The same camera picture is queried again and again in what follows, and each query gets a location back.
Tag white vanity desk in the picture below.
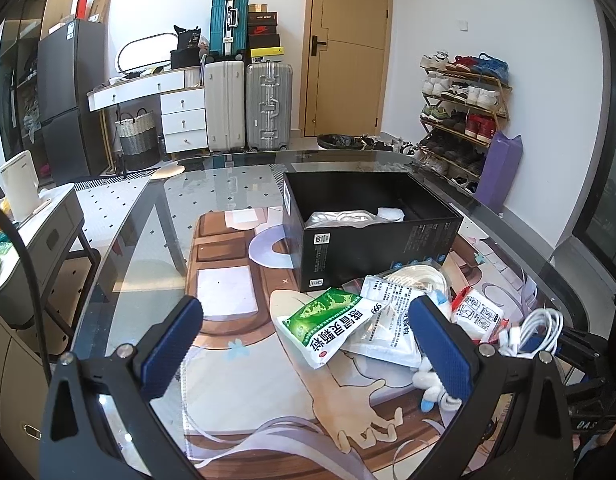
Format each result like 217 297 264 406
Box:
86 67 209 155

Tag white blue plush toy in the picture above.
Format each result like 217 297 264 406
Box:
413 355 461 413

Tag printed desk mat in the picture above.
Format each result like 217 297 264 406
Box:
185 205 539 480

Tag black fridge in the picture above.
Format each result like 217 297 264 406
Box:
36 19 108 186

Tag white appliance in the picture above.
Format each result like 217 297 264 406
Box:
0 150 41 221

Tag black cardboard box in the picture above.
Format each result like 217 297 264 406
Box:
282 171 465 293

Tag grey side table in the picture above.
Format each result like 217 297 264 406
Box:
0 182 101 361

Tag crumpled clear plastic bag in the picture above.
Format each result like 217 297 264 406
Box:
304 206 406 231

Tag tan wooden door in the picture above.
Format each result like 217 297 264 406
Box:
299 0 395 137

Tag wooden shoe rack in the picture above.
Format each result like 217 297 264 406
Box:
418 62 513 196

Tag woven laundry basket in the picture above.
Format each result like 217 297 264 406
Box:
114 109 159 172

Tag black storage box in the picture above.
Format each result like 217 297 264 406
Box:
170 49 203 69

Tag black trash bin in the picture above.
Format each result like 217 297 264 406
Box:
318 133 365 150

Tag shoes on floor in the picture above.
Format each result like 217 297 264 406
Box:
360 134 419 157

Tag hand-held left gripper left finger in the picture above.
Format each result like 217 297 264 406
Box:
40 295 205 480

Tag rows of shoes on rack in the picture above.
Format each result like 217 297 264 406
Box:
419 50 511 196

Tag white printed packet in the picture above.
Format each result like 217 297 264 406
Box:
338 275 429 367

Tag silver suitcase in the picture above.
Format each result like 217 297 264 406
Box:
245 62 293 151

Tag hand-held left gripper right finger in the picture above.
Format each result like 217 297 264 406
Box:
408 295 576 480

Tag person's right hand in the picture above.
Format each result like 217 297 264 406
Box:
572 422 611 463

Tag teal suitcase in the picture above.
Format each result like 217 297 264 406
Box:
209 0 251 58

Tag white low cabinet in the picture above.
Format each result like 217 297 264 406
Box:
0 305 53 480

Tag white suitcase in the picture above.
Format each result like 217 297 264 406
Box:
204 60 247 152

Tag black cable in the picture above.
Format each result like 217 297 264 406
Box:
0 200 53 381

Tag green medicine packet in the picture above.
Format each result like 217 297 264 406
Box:
280 287 365 370

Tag small white red packet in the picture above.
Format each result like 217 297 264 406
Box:
450 287 505 341

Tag white cable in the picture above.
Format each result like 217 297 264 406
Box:
498 307 564 358

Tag dark glass cabinet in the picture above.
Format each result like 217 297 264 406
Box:
0 0 78 161

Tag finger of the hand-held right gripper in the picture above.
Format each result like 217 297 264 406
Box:
559 329 615 362

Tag oval mirror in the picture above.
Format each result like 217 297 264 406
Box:
116 31 181 75

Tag black paper bag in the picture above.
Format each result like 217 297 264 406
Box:
174 25 201 51

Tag white strap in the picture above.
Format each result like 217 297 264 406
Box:
388 263 451 311

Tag purple bag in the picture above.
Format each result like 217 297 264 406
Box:
474 130 525 213

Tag person's dark clothing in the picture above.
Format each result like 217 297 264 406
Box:
575 422 616 480

